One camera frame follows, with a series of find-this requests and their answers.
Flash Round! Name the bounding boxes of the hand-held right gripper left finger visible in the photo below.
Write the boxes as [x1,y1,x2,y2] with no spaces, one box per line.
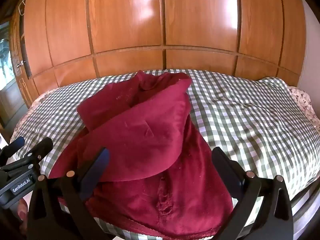
[27,147,110,240]

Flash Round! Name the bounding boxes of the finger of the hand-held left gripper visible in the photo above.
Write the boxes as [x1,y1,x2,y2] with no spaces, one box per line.
[15,137,54,174]
[0,137,25,159]

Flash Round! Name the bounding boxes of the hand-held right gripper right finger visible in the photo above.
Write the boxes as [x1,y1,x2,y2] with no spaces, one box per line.
[211,147,294,240]

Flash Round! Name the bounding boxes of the dark red garment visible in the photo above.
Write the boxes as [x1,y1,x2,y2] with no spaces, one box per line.
[49,70,234,239]

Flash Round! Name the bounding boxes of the person's left hand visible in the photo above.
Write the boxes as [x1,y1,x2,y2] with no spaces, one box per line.
[15,197,32,230]

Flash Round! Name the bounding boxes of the green checkered bed sheet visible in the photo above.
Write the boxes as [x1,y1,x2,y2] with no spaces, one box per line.
[10,69,320,240]

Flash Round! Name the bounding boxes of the carved wooden door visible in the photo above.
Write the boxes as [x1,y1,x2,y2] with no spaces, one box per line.
[9,4,34,120]

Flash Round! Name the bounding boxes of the white bed mattress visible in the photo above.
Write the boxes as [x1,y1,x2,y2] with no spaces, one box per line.
[290,177,320,223]

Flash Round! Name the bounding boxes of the glass window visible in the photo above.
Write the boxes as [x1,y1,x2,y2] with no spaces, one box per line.
[0,21,15,85]

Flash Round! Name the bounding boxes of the wooden wardrobe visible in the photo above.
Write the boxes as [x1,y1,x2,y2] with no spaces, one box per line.
[22,0,307,100]

